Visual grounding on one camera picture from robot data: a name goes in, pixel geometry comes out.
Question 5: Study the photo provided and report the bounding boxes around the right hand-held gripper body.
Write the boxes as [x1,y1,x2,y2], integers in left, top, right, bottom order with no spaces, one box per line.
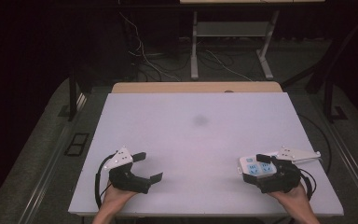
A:
[256,146,322,194]

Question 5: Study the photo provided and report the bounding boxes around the short white floor cable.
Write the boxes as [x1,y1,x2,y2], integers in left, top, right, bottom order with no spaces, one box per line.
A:
[204,49,254,82]

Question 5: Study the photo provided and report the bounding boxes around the black floor cable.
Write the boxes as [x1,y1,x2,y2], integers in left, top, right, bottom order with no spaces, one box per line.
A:
[297,113,334,175]

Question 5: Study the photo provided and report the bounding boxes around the aluminium floor rail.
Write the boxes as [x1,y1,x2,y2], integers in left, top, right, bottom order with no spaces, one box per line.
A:
[18,92,89,224]
[310,102,358,218]

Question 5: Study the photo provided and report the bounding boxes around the person's right hand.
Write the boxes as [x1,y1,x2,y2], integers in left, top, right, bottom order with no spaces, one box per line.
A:
[267,182,312,216]

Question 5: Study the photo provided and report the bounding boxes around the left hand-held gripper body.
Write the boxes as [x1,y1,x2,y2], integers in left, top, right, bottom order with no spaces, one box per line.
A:
[103,146,152,195]

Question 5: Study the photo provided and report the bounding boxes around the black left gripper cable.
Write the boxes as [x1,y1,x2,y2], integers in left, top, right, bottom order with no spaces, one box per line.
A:
[94,153,117,210]

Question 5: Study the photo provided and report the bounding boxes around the white power strip blue sockets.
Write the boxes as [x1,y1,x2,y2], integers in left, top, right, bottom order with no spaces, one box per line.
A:
[237,151,280,179]

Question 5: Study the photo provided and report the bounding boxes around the long white floor cable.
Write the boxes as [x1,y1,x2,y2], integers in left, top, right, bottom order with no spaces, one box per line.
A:
[118,11,182,83]

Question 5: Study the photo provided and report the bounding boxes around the grey metal stand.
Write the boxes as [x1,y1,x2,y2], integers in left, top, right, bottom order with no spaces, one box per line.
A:
[189,10,280,81]

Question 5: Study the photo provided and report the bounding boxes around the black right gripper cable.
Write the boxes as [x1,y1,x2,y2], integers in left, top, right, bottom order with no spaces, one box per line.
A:
[297,167,318,202]

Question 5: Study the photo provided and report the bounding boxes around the person's left hand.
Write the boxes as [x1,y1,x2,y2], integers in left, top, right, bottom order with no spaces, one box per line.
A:
[100,180,138,212]

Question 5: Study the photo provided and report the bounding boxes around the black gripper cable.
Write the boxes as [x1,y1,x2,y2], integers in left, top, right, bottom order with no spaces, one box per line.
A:
[297,167,318,202]
[94,153,117,210]

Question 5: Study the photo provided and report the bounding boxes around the black floor frame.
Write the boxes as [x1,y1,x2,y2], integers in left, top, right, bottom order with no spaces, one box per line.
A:
[63,133,90,158]

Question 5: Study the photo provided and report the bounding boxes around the black metal stand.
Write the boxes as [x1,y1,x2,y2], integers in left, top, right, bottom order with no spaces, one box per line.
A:
[323,77,349,124]

